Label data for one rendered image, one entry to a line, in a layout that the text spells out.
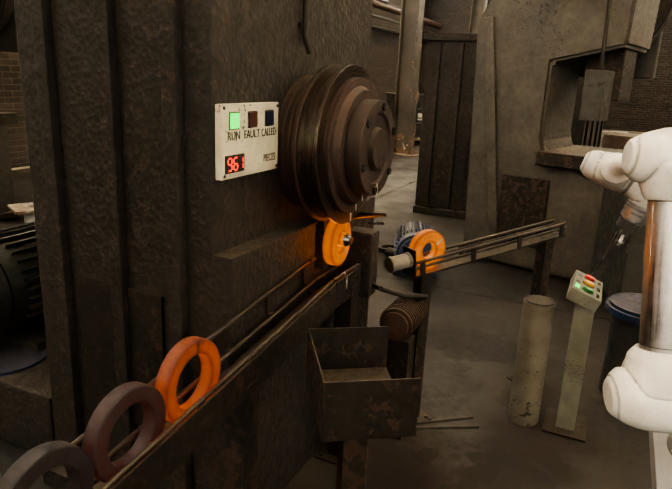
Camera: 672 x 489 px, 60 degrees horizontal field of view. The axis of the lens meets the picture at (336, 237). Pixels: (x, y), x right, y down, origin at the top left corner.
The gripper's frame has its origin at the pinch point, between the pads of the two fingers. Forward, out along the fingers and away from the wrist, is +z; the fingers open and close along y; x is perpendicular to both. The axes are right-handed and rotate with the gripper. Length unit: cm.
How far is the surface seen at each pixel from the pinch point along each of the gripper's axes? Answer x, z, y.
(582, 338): 8.1, 27.7, -2.2
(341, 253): -73, 18, 61
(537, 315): -10.1, 26.4, 2.8
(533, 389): 3, 55, 2
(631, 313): 23.2, 20.1, -34.7
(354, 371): -46, 25, 100
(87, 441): -72, 26, 160
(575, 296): -2.5, 12.1, 4.7
